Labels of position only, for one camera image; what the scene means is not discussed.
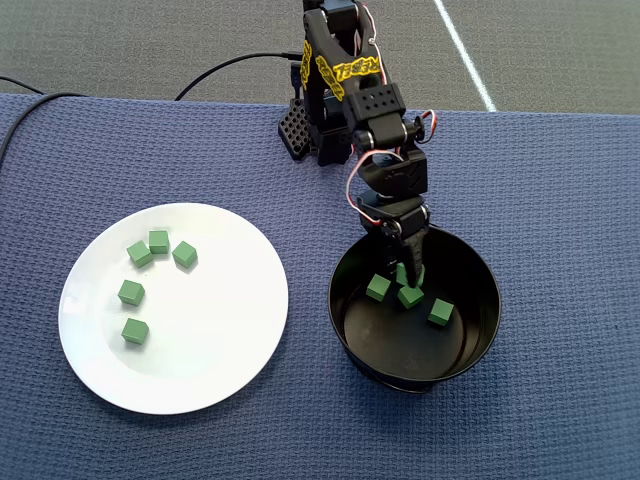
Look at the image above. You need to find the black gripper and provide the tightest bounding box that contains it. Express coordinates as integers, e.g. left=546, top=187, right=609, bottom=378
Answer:
left=356, top=191, right=431, bottom=290

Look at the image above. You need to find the black round metal container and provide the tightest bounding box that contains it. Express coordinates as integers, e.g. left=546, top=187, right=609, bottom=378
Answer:
left=327, top=221, right=503, bottom=395

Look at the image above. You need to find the white round plate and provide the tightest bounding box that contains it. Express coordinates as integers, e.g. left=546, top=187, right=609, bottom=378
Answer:
left=58, top=202, right=290, bottom=416

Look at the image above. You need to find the blue textured table mat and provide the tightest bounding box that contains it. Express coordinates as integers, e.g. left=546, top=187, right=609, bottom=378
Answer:
left=0, top=93, right=640, bottom=480

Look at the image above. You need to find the white red servo wire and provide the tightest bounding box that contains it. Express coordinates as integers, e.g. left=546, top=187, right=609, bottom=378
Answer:
left=345, top=149, right=404, bottom=224
left=412, top=108, right=437, bottom=146

